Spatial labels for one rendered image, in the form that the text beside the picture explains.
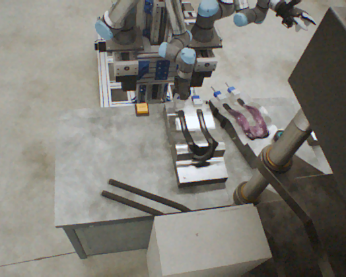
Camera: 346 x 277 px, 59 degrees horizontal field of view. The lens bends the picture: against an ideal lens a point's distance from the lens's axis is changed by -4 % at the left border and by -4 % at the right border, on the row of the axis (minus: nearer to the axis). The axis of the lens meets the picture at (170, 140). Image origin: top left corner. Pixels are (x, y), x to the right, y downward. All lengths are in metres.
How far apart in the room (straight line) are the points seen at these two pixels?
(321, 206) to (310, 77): 0.40
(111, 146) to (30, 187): 1.05
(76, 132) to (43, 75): 1.57
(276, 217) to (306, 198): 0.25
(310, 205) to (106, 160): 1.11
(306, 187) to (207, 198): 0.80
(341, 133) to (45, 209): 2.20
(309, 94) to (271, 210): 0.58
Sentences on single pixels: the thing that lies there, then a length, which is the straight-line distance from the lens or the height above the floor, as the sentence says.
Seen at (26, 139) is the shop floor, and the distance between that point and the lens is 2.88.
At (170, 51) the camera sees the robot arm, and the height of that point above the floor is 1.24.
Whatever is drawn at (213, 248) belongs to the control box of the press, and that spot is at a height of 1.47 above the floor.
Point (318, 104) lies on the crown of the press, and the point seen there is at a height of 1.86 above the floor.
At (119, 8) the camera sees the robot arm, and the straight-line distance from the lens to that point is 1.65.
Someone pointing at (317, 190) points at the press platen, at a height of 1.54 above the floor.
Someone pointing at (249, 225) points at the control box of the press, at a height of 1.47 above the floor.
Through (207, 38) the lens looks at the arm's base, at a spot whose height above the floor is 1.07.
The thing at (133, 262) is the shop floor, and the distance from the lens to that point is 2.34.
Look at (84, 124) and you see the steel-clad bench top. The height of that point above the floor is 0.80.
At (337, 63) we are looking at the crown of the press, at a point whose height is 1.95.
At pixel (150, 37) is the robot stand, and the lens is 2.13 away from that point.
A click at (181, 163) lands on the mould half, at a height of 0.86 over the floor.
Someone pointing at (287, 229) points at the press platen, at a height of 1.29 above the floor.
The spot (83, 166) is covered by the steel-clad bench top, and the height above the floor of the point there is 0.80.
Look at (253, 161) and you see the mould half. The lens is 1.79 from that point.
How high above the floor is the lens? 2.29
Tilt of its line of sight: 56 degrees down
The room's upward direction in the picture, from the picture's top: 12 degrees clockwise
